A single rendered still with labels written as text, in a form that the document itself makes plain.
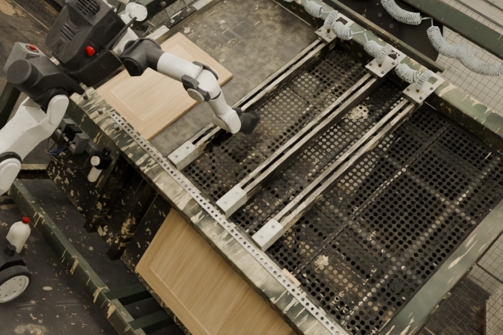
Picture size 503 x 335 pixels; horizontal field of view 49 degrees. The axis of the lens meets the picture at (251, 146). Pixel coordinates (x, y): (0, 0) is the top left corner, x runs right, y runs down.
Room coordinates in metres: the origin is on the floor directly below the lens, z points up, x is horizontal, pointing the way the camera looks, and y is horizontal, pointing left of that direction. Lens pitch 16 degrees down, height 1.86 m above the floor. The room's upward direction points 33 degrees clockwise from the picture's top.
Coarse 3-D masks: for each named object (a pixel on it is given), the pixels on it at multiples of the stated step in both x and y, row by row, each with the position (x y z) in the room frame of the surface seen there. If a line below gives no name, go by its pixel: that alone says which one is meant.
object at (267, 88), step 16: (336, 16) 2.81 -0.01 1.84; (320, 32) 2.89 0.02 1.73; (320, 48) 2.86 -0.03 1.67; (288, 64) 2.77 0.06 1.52; (304, 64) 2.80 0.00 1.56; (272, 80) 2.71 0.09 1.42; (288, 80) 2.75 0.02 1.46; (256, 96) 2.61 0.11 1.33; (208, 128) 2.47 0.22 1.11; (192, 144) 2.39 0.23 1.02; (208, 144) 2.45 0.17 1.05; (176, 160) 2.33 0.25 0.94; (192, 160) 2.41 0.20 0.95
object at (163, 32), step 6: (204, 0) 3.13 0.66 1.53; (210, 0) 3.13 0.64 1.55; (216, 0) 3.16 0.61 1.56; (198, 6) 3.09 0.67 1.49; (204, 6) 3.10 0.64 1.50; (210, 6) 3.14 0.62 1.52; (198, 12) 3.08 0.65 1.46; (186, 18) 3.03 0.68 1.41; (192, 18) 3.07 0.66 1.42; (180, 24) 3.01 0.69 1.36; (156, 30) 2.94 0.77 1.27; (162, 30) 2.95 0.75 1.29; (168, 30) 2.95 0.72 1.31; (174, 30) 2.99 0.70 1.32; (150, 36) 2.91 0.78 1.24; (156, 36) 2.91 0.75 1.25; (162, 36) 2.93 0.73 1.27; (114, 72) 2.75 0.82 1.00
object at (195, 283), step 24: (168, 216) 2.48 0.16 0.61; (168, 240) 2.45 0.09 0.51; (192, 240) 2.40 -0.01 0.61; (144, 264) 2.47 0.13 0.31; (168, 264) 2.42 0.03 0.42; (192, 264) 2.37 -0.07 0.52; (216, 264) 2.33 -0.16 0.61; (168, 288) 2.39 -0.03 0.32; (192, 288) 2.34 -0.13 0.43; (216, 288) 2.30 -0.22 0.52; (240, 288) 2.25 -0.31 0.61; (192, 312) 2.31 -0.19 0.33; (216, 312) 2.27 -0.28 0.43; (240, 312) 2.22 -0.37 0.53; (264, 312) 2.18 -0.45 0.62
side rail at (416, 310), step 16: (496, 208) 2.29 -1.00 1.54; (480, 224) 2.23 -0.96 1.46; (496, 224) 2.24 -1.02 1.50; (464, 240) 2.18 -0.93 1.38; (480, 240) 2.18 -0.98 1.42; (464, 256) 2.12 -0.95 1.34; (448, 272) 2.07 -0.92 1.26; (464, 272) 2.08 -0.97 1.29; (432, 288) 2.02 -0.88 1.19; (448, 288) 2.02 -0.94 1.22; (416, 304) 1.97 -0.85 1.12; (432, 304) 1.97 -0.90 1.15; (400, 320) 1.92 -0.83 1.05; (416, 320) 1.92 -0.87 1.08
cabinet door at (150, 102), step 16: (176, 48) 2.89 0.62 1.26; (192, 48) 2.89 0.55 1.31; (208, 64) 2.81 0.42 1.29; (112, 80) 2.71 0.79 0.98; (128, 80) 2.72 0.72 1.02; (144, 80) 2.72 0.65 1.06; (160, 80) 2.73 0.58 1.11; (176, 80) 2.73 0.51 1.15; (224, 80) 2.74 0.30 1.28; (112, 96) 2.63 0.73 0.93; (128, 96) 2.64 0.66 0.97; (144, 96) 2.65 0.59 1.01; (160, 96) 2.65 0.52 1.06; (176, 96) 2.66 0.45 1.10; (128, 112) 2.57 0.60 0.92; (144, 112) 2.58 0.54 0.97; (160, 112) 2.58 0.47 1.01; (176, 112) 2.58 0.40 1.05; (144, 128) 2.50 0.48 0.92; (160, 128) 2.51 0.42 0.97
